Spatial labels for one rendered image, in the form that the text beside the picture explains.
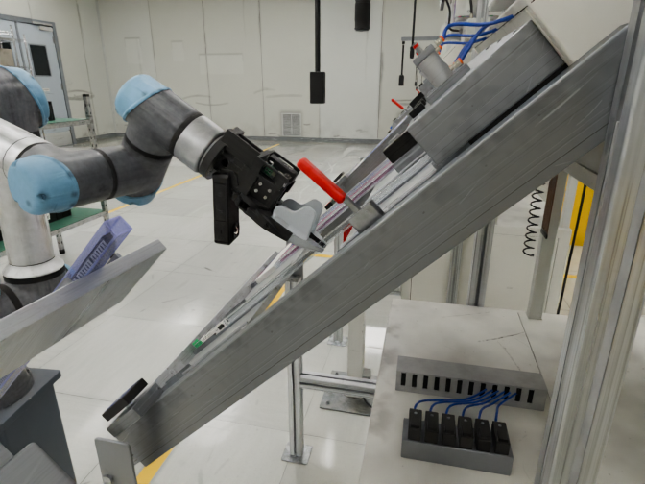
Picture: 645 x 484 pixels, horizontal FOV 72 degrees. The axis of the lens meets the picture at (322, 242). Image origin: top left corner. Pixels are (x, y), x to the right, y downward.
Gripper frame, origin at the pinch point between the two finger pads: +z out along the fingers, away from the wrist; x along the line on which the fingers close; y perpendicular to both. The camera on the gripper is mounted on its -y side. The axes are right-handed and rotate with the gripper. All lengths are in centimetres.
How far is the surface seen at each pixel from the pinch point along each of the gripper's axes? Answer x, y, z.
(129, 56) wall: 860, -290, -555
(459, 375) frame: 10.9, -8.3, 35.1
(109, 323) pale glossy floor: 113, -155, -59
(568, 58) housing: -18.4, 35.3, 7.0
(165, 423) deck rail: -20.9, -22.9, -1.8
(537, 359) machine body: 27, -2, 52
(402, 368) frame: 11.0, -14.1, 26.8
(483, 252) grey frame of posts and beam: 50, 4, 35
